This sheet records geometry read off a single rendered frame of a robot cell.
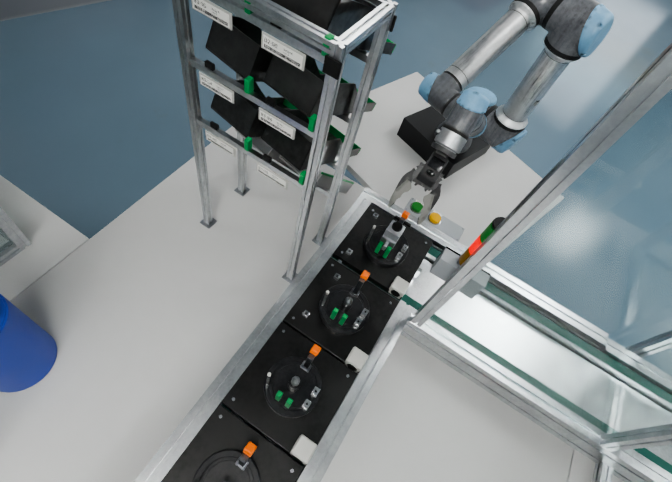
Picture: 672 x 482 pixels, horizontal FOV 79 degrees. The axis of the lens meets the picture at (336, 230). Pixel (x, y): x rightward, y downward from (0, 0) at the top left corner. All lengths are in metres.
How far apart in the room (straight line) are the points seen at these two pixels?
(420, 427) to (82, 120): 2.60
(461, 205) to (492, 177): 0.24
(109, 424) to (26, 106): 2.39
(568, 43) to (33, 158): 2.65
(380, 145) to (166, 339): 1.07
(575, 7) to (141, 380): 1.48
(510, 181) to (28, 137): 2.65
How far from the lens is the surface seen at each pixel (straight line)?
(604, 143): 0.68
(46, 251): 1.44
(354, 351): 1.10
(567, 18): 1.36
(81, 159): 2.83
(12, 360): 1.14
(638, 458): 1.46
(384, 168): 1.63
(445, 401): 1.29
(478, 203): 1.69
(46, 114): 3.15
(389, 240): 1.19
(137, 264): 1.34
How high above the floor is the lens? 2.01
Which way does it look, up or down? 55 degrees down
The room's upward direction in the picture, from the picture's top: 19 degrees clockwise
